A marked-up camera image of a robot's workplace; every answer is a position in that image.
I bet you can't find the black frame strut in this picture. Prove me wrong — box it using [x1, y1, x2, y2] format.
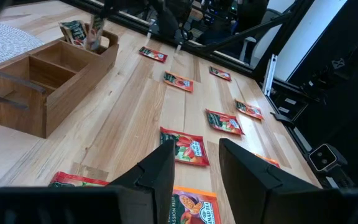
[197, 0, 313, 78]

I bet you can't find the aluminium frame post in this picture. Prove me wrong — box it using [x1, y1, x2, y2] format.
[262, 54, 278, 98]

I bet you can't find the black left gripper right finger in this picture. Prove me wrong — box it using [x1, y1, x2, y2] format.
[218, 138, 321, 224]

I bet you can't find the grey woven round placemat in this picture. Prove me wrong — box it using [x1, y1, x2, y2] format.
[0, 22, 45, 68]

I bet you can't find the red strawberry tea packet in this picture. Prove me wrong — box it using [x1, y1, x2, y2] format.
[48, 171, 110, 188]
[160, 126, 211, 167]
[209, 65, 232, 83]
[205, 108, 246, 136]
[139, 45, 168, 63]

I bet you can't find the black table edge rail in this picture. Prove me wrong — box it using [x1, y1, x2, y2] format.
[60, 0, 256, 77]
[253, 73, 323, 189]

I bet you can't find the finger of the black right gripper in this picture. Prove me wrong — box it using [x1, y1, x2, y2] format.
[101, 0, 117, 19]

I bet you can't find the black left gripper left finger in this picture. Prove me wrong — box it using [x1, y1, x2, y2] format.
[109, 139, 176, 224]

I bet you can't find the black curved bracket handle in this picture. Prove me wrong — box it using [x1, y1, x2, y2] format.
[270, 111, 295, 126]

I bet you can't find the small black camera box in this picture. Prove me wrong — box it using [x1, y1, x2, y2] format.
[308, 143, 348, 174]

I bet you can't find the wooden tea box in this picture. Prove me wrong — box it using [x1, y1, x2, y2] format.
[0, 23, 120, 139]

